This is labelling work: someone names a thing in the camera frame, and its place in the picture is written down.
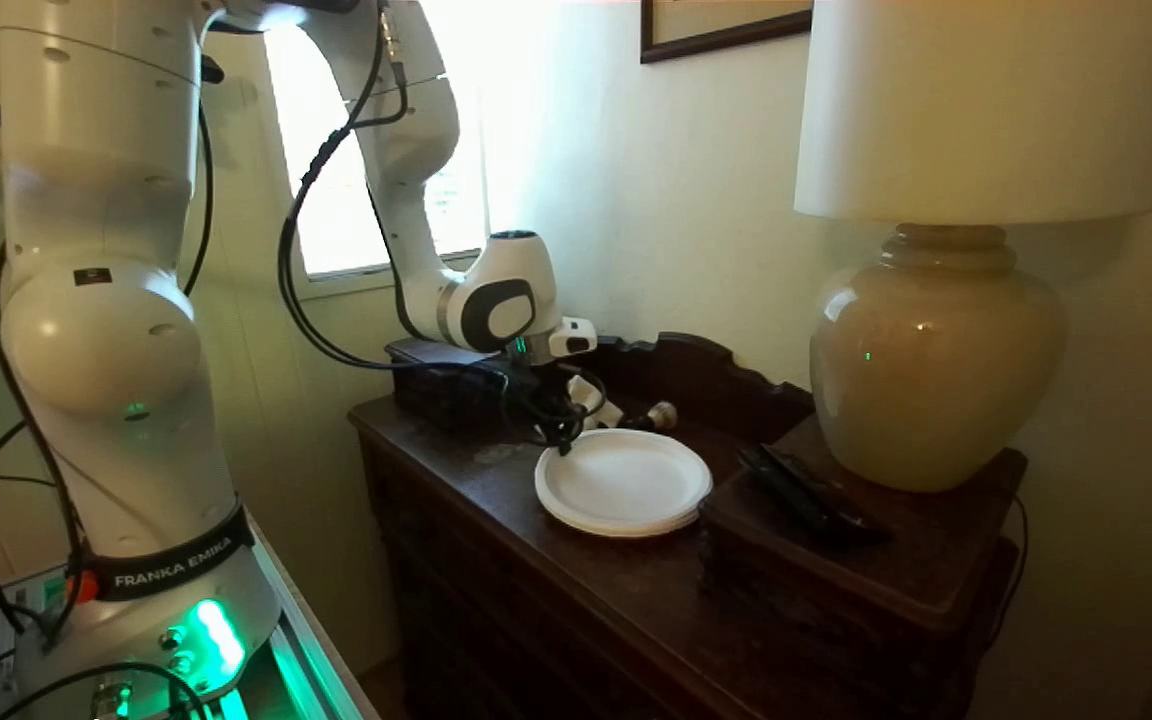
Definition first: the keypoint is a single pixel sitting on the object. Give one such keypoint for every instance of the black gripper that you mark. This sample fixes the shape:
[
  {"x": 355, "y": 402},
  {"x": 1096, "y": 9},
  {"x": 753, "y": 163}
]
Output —
[{"x": 552, "y": 395}]

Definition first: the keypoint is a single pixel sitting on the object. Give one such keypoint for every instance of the white top plate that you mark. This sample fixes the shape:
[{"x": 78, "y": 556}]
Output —
[{"x": 620, "y": 484}]

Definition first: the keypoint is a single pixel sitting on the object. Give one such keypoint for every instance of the green lit robot base platform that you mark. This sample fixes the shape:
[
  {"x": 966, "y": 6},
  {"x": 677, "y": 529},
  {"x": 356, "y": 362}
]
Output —
[{"x": 230, "y": 647}]

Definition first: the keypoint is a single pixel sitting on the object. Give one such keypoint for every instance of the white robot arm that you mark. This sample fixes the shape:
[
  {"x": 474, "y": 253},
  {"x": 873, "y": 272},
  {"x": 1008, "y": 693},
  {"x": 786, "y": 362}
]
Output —
[{"x": 101, "y": 146}]

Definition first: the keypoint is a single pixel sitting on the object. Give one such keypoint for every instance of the small pale round object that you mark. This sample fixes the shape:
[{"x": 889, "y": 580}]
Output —
[{"x": 667, "y": 412}]

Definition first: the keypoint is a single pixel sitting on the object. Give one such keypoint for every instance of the small dark wooden box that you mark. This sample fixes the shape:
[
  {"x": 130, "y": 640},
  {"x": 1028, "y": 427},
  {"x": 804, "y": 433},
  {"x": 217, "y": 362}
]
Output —
[{"x": 450, "y": 385}]

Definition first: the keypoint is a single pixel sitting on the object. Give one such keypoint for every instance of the black remote control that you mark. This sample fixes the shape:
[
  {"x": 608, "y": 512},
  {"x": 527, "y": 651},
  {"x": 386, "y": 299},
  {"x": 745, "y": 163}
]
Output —
[{"x": 813, "y": 508}]

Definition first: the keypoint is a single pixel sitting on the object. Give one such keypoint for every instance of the dark wooden dresser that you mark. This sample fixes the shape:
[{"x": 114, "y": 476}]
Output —
[{"x": 509, "y": 612}]

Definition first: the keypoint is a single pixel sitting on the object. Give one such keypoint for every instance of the large dark wooden box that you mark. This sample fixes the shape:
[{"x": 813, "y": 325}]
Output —
[{"x": 916, "y": 611}]

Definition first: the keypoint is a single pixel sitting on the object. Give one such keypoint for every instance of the dark framed picture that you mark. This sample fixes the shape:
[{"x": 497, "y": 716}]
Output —
[{"x": 673, "y": 28}]

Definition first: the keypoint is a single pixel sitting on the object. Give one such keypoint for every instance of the beige ceramic table lamp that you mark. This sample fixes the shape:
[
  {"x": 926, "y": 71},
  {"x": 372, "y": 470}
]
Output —
[{"x": 955, "y": 127}]

